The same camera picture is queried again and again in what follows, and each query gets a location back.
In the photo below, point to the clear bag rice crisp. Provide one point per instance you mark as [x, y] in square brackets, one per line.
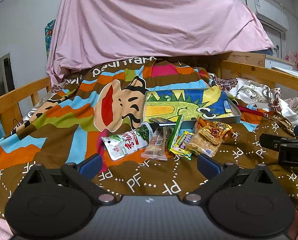
[199, 145]

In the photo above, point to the white green pickle pouch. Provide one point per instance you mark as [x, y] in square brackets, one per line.
[121, 145]

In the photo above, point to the golden snack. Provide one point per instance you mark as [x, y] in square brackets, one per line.
[214, 131]

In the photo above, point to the green sausage stick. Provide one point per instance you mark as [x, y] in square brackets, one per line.
[175, 132]

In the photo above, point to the metal tray with dinosaur picture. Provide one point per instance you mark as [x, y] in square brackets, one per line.
[208, 103]

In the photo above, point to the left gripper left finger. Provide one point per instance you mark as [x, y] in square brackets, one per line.
[80, 176]

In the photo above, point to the pink hanging sheet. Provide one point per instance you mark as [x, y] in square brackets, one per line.
[92, 32]

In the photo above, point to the clear brown snack bar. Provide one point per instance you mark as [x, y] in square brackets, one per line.
[156, 147]

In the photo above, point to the colourful cartoon blanket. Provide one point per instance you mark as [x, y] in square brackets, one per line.
[107, 100]

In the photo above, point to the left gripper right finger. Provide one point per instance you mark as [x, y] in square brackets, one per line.
[218, 175]

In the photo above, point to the yellow green snack packet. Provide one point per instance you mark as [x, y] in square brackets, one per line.
[180, 145]

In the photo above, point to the white air conditioner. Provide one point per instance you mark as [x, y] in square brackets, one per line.
[269, 15]

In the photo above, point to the white door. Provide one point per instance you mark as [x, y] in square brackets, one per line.
[278, 40]

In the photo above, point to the blue small box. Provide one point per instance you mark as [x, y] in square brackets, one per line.
[162, 121]

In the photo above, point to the floral white quilt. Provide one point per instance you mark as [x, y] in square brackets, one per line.
[260, 96]

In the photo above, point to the grey wall cabinet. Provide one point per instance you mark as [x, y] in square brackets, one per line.
[6, 75]

